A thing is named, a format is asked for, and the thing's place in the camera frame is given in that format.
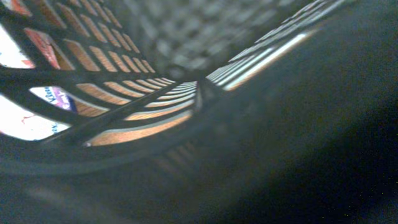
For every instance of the multipack of tissue packets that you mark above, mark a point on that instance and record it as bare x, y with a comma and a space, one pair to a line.
16, 121

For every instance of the grey plastic shopping basket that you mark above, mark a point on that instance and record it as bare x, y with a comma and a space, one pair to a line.
206, 112

